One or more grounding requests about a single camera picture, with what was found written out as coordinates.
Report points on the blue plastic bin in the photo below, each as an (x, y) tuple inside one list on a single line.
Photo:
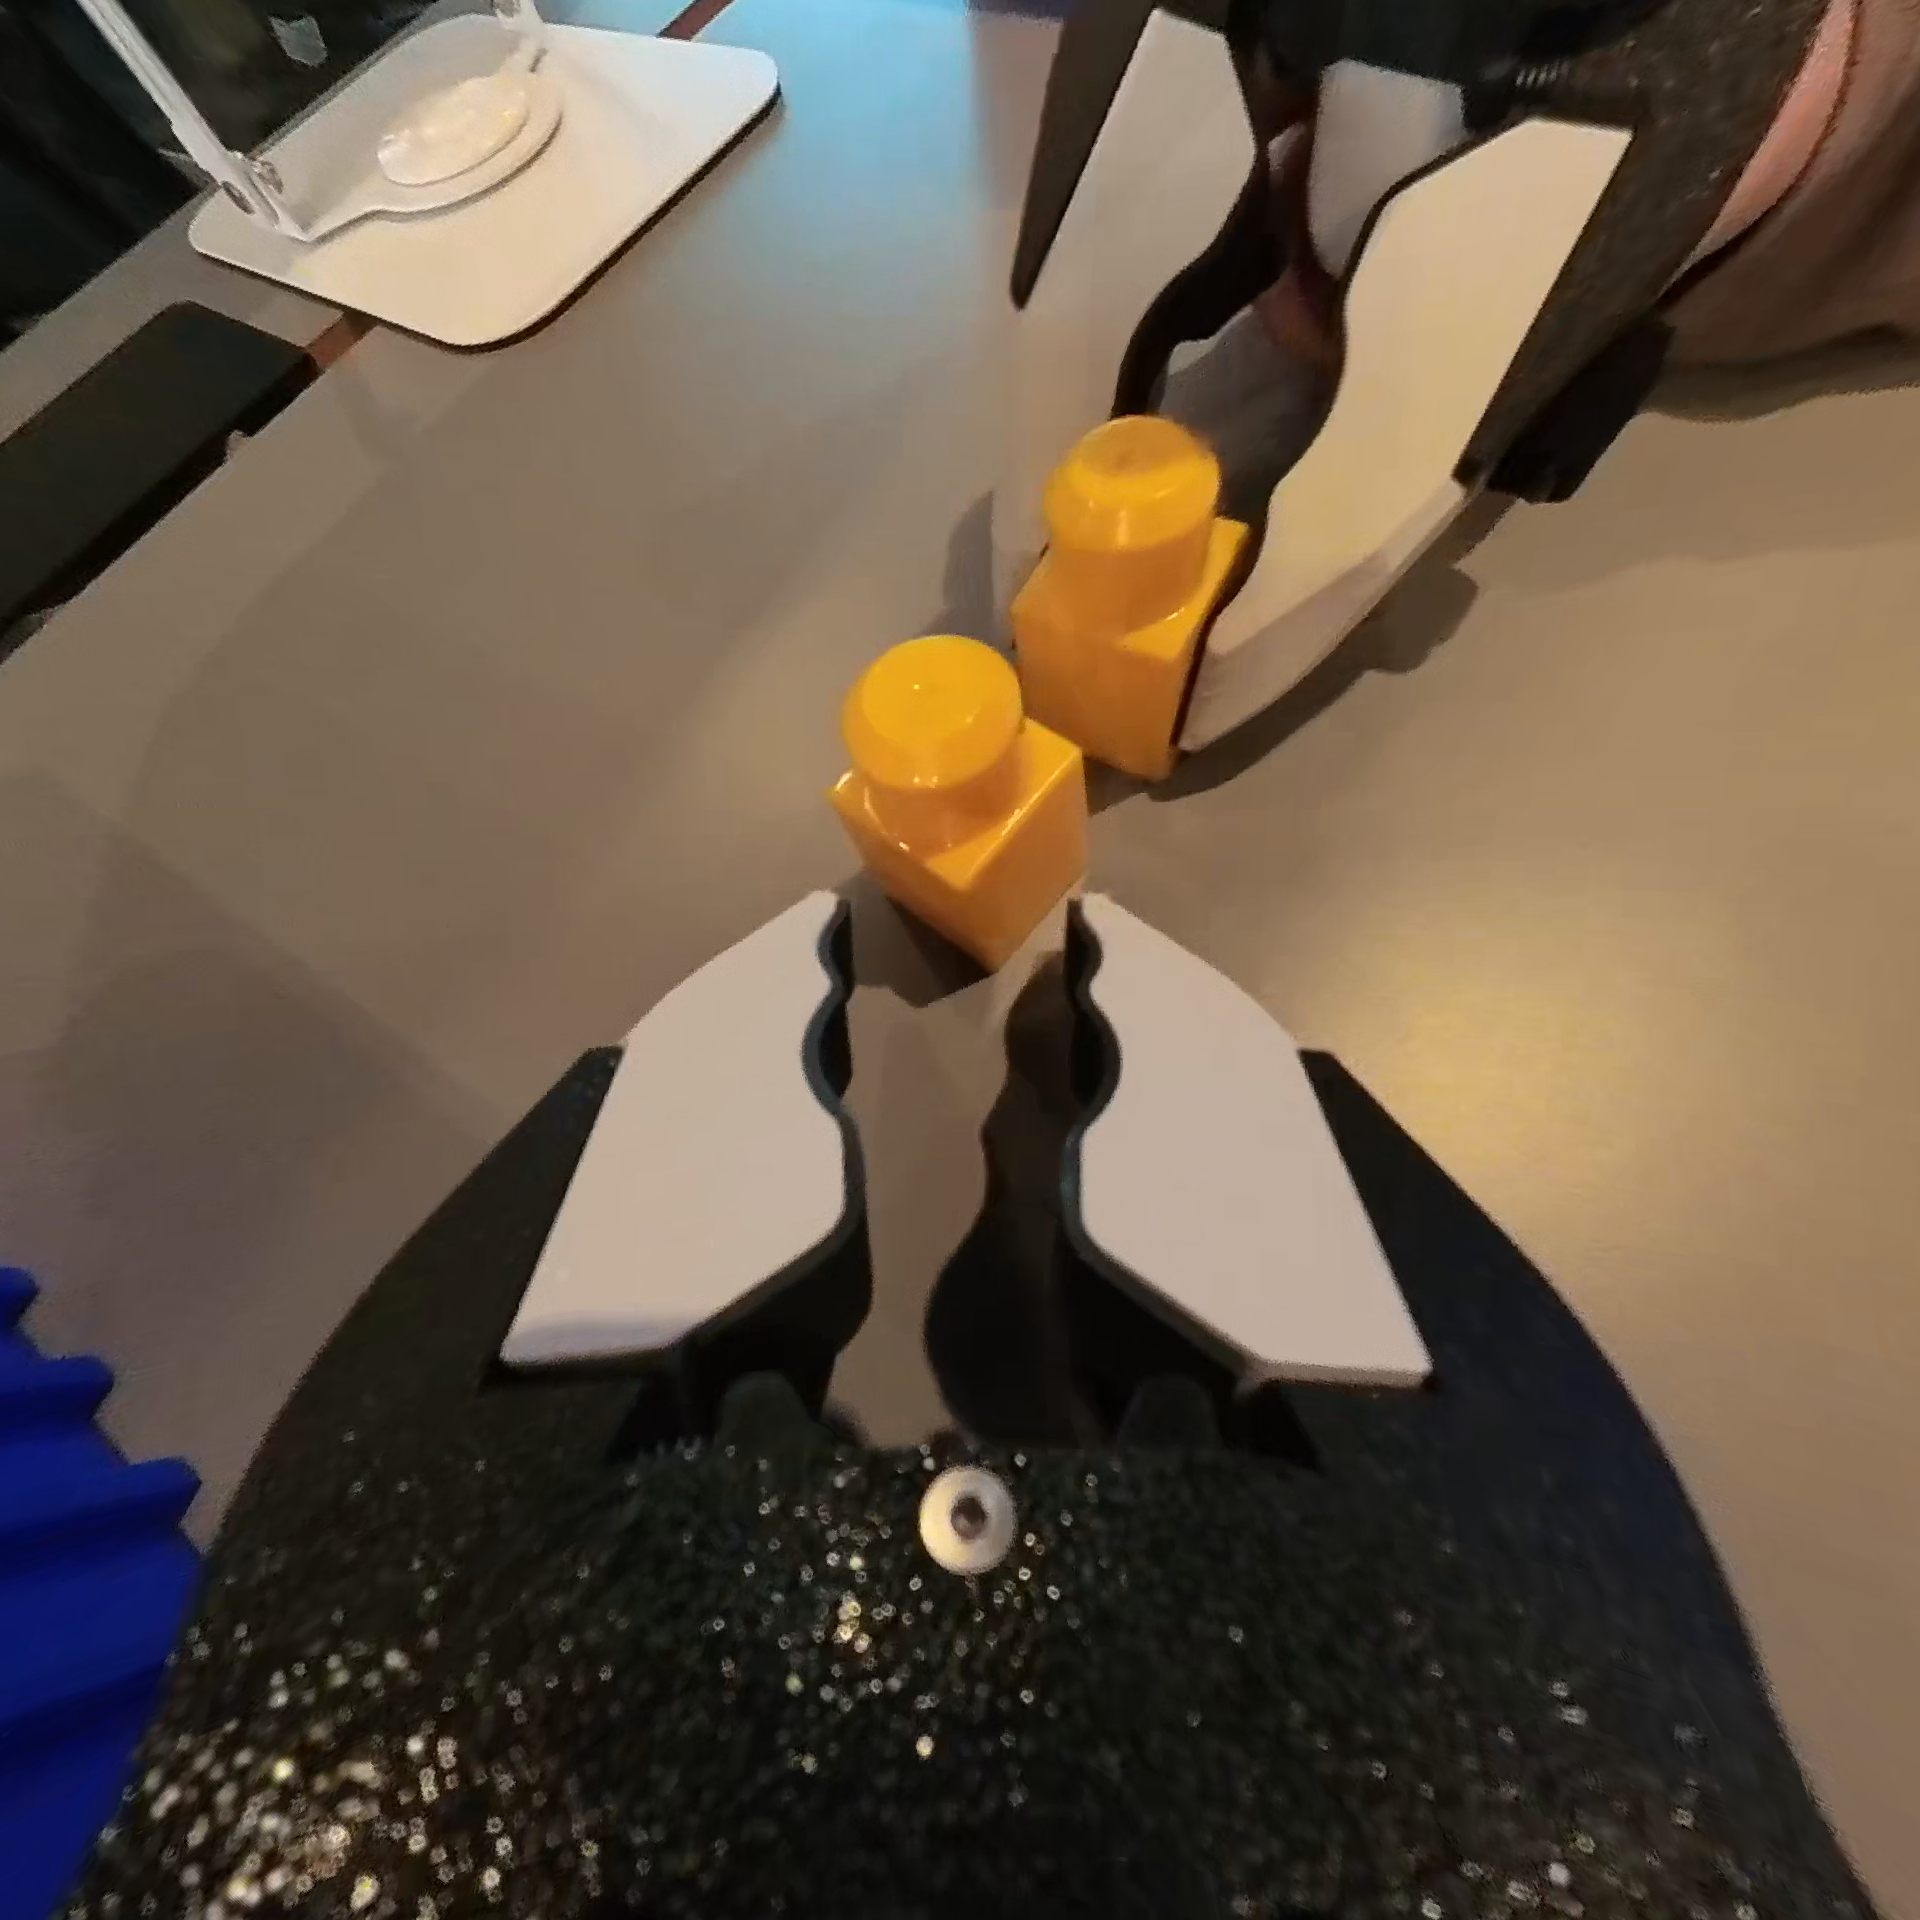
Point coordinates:
[(77, 1500)]

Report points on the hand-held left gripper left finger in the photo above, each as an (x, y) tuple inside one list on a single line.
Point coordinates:
[(691, 1185)]

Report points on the yellow one-stud building block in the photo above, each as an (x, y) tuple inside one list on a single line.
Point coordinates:
[(1119, 645), (946, 840)]

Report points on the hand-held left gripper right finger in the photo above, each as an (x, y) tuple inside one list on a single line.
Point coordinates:
[(1224, 1185)]

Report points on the white board stand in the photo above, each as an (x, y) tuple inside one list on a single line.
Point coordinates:
[(629, 164)]

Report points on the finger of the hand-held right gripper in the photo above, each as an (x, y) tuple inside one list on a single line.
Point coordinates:
[(1090, 136), (1440, 330)]

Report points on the person's right forearm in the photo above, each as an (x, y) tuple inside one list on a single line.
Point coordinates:
[(1861, 254)]

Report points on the person's right hand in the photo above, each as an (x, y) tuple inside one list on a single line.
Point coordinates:
[(1810, 118)]

